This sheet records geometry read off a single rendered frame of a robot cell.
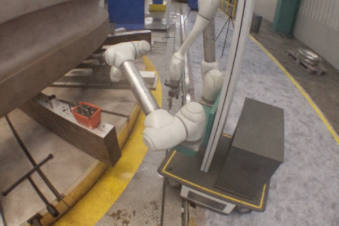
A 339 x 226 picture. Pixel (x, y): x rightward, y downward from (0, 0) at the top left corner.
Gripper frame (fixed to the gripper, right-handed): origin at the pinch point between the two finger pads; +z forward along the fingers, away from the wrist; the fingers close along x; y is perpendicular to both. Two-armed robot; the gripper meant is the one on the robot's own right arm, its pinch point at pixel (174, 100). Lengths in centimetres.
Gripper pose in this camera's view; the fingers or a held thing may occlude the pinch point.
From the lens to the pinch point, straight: 162.6
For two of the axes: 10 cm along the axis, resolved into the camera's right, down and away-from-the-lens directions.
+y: 8.9, 3.0, -3.4
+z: -0.4, 8.1, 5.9
